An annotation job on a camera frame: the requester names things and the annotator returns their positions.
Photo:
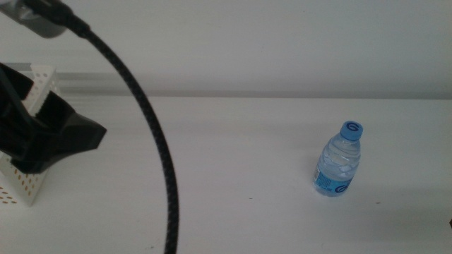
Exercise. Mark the clear water bottle blue cap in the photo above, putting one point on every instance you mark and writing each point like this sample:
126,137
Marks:
337,166

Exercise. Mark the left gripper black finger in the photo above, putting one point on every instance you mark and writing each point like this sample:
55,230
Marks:
67,135
16,83

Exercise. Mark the white perforated plastic basket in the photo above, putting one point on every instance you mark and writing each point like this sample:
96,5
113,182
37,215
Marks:
31,195

